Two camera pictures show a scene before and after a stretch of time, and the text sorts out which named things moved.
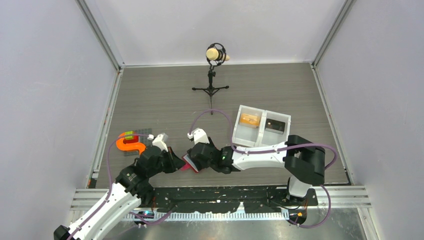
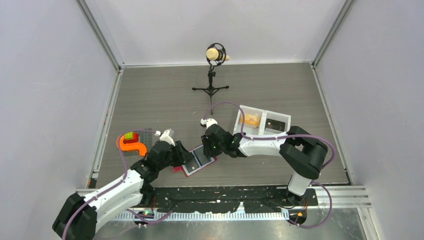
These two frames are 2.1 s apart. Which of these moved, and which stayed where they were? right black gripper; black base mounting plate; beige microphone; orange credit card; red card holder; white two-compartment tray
Moved: red card holder; right black gripper
Stayed: beige microphone; black base mounting plate; orange credit card; white two-compartment tray
